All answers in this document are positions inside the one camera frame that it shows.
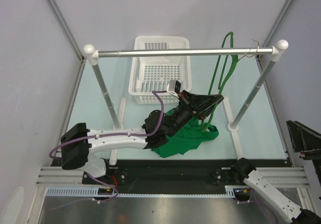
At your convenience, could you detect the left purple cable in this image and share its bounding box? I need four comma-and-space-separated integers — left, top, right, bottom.
49, 90, 171, 159

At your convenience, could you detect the white cable duct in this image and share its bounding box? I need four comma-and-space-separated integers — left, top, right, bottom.
46, 185, 236, 198

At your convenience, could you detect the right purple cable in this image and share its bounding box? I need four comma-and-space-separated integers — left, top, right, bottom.
252, 191, 280, 224

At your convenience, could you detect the white plastic basket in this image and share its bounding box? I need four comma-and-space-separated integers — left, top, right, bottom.
128, 36, 192, 104

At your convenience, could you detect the left white rack foot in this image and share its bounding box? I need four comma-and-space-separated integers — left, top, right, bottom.
109, 97, 126, 166

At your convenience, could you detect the silver clothes rack rail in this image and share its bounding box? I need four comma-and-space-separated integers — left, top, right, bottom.
95, 47, 279, 58

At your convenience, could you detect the purple cable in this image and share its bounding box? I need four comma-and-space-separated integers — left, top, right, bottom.
252, 191, 280, 224
49, 90, 171, 159

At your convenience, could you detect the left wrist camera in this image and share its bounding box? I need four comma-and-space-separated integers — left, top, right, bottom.
166, 79, 181, 95

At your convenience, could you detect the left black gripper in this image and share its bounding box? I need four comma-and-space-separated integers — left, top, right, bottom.
164, 90, 223, 137

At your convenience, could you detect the green t shirt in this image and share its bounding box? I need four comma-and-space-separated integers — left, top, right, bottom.
152, 118, 219, 158

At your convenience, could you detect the left rack post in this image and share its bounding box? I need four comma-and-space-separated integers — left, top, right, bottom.
83, 44, 123, 129

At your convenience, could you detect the green hanger with brass hook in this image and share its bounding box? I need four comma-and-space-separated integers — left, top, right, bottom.
199, 31, 260, 132

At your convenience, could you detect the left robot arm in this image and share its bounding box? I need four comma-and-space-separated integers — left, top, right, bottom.
61, 90, 224, 184

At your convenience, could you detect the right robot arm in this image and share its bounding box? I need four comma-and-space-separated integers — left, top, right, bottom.
231, 120, 320, 223

